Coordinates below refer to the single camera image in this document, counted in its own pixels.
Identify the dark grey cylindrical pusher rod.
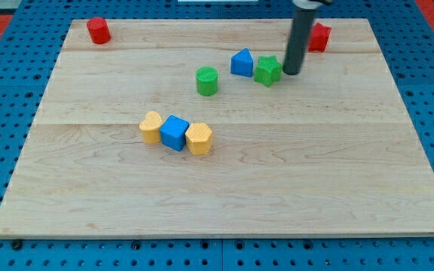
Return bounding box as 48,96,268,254
283,0,333,75

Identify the green star block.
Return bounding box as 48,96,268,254
254,55,283,87

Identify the red star block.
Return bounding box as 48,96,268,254
308,23,332,53

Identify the blue triangle block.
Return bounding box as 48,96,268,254
230,48,254,78

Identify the green cylinder block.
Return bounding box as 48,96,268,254
196,66,219,96

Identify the yellow hexagon block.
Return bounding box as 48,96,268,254
185,123,213,155

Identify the light wooden board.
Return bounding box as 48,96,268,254
0,19,434,239

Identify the blue cube block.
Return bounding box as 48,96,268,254
159,115,190,151

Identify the yellow heart block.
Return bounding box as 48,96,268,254
139,111,164,144

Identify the red cylinder block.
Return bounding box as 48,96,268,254
87,17,111,44

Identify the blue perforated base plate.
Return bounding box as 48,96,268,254
0,1,434,270

